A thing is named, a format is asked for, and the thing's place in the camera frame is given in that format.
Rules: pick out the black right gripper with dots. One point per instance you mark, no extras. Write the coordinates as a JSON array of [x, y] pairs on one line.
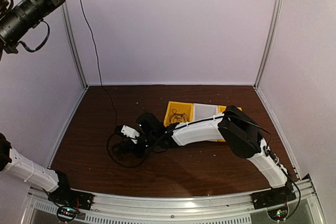
[[140, 153]]

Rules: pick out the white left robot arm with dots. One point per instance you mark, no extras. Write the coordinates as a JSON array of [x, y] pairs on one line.
[[16, 21]]

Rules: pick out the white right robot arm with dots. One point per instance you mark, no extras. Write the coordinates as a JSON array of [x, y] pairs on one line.
[[251, 145]]

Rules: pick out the yellow bin left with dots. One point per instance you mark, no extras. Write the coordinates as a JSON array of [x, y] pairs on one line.
[[178, 112]]

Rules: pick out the yellow bin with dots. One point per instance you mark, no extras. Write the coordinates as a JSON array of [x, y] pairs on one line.
[[178, 112], [221, 108]]

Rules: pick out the white plastic bin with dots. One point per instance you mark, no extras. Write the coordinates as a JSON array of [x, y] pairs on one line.
[[201, 111]]

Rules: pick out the yellow bin right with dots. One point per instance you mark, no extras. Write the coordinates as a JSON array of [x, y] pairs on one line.
[[221, 108]]

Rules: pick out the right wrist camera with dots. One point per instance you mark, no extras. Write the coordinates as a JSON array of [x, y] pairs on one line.
[[127, 132]]

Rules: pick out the left aluminium corner post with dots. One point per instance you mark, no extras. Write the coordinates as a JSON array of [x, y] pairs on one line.
[[72, 45]]

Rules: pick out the aluminium corner post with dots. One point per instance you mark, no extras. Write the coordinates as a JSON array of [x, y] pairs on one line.
[[72, 45], [269, 41]]

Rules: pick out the aluminium front rail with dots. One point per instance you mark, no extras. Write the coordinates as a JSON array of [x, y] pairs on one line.
[[232, 208]]

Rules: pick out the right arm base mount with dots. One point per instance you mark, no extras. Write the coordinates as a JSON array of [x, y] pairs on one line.
[[275, 201]]

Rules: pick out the right aluminium corner post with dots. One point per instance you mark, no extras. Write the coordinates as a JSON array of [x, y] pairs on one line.
[[269, 41]]

